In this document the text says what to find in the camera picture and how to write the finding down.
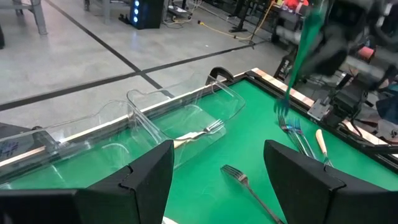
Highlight yellow floor cable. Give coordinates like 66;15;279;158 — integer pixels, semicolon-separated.
198;0;277;42

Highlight black table clamp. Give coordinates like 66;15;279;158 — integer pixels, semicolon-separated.
205;65;236;87

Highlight person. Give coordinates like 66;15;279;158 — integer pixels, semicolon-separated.
281;0;311;11

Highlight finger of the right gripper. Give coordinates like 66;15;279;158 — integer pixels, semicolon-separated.
300;30;349;77

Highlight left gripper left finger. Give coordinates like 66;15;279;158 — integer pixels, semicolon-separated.
0;139;175;224

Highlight black floor stand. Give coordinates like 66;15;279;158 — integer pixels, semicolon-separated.
229;0;249;34

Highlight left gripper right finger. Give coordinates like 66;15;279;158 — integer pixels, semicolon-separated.
263;139;398;224

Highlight black computer tower blue lights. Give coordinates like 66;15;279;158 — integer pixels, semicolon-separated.
129;0;165;30

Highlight green table mat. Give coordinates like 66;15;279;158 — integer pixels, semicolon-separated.
0;77;398;224

